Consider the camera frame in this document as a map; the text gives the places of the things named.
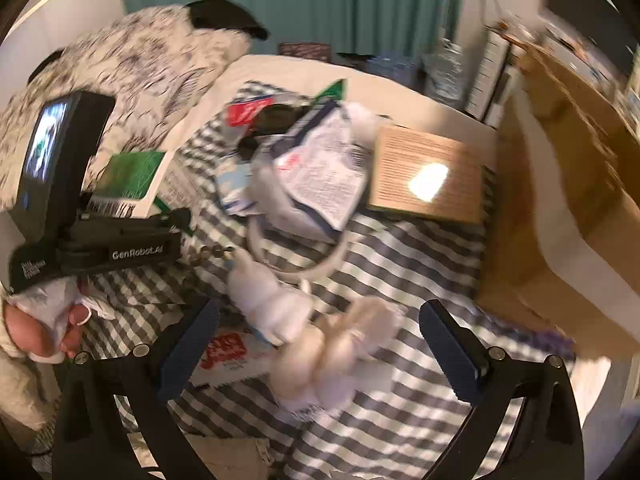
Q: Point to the white suitcase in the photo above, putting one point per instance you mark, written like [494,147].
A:
[487,70]

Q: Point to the floral fabric bag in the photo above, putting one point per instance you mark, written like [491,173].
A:
[305,51]

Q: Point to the green packet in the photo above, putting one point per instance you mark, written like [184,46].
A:
[332,92]

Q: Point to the black wall television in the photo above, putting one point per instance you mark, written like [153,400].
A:
[585,5]

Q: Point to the white fluffy plush toy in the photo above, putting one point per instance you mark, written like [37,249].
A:
[330,355]

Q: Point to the floral duvet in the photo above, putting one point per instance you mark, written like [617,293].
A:
[125,70]

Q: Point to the cream bed sheet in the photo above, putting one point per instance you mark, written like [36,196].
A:
[390,102]

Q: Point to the teal curtain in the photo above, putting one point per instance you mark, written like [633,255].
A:
[300,0]

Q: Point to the large clear water bottle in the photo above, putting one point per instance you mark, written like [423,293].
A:
[447,72]

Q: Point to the person's left hand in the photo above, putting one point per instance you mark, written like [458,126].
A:
[35,325]

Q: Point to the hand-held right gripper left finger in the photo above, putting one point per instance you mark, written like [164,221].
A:
[186,355]

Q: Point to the crumpled white printed bag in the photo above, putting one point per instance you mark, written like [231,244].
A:
[320,175]

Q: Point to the black sunglasses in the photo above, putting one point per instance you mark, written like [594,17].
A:
[275,120]

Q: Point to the brown cardboard box flat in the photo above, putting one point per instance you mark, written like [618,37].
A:
[400,165]

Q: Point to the blue plastic crate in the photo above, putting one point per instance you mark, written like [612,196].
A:
[395,72]

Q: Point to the green and white book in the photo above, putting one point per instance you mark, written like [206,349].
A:
[130,172]

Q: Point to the brown paper bag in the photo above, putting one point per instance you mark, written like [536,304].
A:
[230,457]

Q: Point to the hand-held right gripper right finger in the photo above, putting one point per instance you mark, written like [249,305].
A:
[450,352]

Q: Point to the light blue tissue pack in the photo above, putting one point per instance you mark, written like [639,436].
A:
[232,185]

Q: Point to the grey checked blanket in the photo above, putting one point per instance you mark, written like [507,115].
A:
[400,280]

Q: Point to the large red and white packet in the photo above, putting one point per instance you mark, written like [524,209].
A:
[225,355]

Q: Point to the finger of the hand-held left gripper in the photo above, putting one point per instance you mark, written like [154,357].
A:
[210,255]
[172,221]

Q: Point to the black cloth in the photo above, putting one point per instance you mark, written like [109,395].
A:
[225,17]

